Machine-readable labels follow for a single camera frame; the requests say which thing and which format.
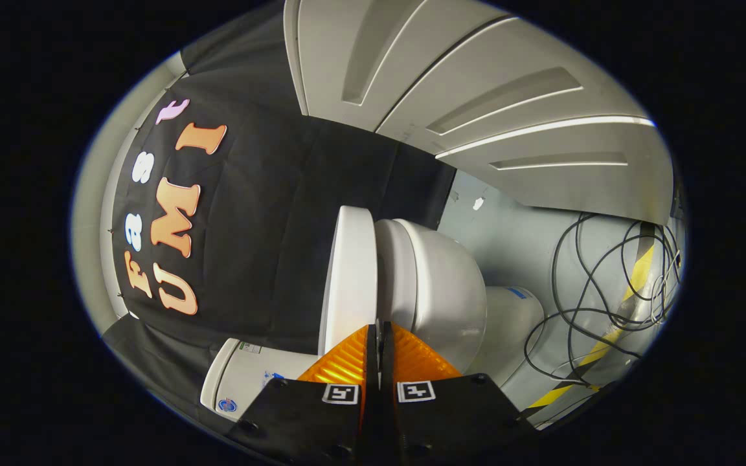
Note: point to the white toilet lid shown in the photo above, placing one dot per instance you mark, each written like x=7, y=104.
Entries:
x=350, y=272

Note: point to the white cabinet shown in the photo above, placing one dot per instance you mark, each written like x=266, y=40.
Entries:
x=580, y=202

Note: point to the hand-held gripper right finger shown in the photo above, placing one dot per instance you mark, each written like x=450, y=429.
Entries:
x=451, y=414

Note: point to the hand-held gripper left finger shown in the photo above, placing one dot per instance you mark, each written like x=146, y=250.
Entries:
x=308, y=414

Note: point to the yellow black hazard tape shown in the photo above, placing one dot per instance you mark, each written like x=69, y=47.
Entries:
x=640, y=272

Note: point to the white toilet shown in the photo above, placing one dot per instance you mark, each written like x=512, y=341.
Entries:
x=438, y=285

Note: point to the black backdrop cloth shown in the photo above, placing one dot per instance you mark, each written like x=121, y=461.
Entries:
x=269, y=194

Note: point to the white cabinet drawer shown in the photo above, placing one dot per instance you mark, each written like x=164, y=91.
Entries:
x=606, y=103
x=327, y=65
x=574, y=188

